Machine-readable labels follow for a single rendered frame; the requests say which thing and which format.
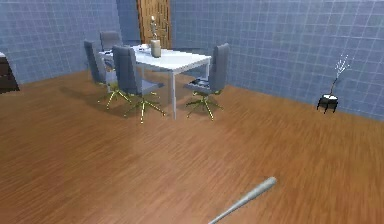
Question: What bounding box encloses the grey swivel chair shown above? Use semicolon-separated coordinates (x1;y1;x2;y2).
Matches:
183;42;231;121
83;40;132;111
99;30;124;53
111;45;167;125

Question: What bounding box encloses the bare plant in black pot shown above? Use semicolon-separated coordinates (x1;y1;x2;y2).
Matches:
316;54;352;115

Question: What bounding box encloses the beige statue on pedestal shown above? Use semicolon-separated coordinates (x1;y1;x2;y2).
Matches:
149;15;162;59

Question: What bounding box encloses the brown wooden room door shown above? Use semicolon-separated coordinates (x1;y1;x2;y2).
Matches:
136;0;173;50

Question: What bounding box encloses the dark brown cabinet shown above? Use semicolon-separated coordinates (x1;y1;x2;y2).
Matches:
0;52;20;95

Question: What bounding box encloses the white dining table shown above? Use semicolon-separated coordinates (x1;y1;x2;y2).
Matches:
98;44;212;121

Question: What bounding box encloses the dark item on chair seat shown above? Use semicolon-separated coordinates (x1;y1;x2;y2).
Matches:
192;77;211;88

